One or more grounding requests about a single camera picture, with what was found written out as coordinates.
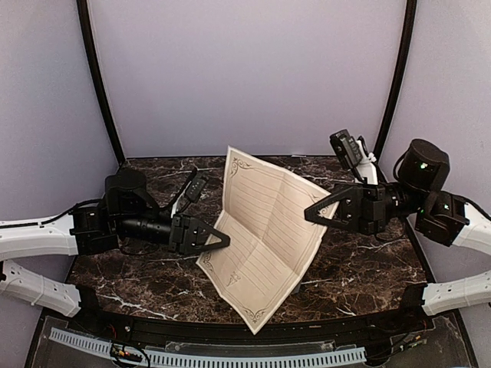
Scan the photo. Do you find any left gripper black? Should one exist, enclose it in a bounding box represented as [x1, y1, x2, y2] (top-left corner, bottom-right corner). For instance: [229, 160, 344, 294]
[115, 211, 231, 257]

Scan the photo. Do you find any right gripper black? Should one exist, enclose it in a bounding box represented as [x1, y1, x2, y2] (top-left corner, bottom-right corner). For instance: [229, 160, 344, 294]
[304, 180, 425, 236]

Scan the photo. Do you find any beige lined letter sheet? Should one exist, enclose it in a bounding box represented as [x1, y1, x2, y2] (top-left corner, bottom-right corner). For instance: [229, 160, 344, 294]
[196, 147, 329, 334]

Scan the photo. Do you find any grey envelope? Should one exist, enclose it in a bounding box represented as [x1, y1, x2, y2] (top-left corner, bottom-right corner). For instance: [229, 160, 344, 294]
[292, 283, 301, 294]

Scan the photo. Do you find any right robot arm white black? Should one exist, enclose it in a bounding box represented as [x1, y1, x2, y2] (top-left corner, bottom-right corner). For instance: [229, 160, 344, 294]
[304, 130, 490, 255]

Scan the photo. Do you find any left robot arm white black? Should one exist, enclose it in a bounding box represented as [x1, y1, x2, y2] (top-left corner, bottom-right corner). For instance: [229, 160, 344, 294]
[1, 168, 230, 334]

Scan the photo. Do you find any small electronics board with leds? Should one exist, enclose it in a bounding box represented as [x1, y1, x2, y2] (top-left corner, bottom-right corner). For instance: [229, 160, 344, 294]
[110, 345, 142, 363]

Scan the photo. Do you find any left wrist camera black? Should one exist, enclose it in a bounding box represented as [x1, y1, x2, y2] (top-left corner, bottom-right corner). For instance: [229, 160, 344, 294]
[170, 168, 209, 216]

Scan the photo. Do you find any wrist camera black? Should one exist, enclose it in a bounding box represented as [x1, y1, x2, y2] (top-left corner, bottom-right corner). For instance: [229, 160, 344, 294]
[170, 168, 209, 216]
[329, 130, 378, 185]

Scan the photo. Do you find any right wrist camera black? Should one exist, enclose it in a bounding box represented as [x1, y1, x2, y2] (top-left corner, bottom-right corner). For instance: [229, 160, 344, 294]
[329, 130, 378, 185]

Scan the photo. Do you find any black front table rail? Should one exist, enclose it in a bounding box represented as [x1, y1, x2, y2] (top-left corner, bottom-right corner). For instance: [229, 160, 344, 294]
[69, 308, 434, 347]

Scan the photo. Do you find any white slotted cable duct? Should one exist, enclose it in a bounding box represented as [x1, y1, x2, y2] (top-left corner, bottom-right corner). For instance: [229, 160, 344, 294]
[49, 327, 367, 367]

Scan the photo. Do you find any black right frame post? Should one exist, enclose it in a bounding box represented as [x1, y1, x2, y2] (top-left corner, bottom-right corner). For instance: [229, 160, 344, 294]
[374, 0, 417, 159]

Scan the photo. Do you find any black frame post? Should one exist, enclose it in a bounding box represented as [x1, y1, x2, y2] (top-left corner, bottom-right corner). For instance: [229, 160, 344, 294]
[374, 0, 417, 159]
[76, 0, 126, 166]

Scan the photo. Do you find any black left frame post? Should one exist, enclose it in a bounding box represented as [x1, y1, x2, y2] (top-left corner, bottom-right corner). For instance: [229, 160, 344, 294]
[76, 0, 126, 166]

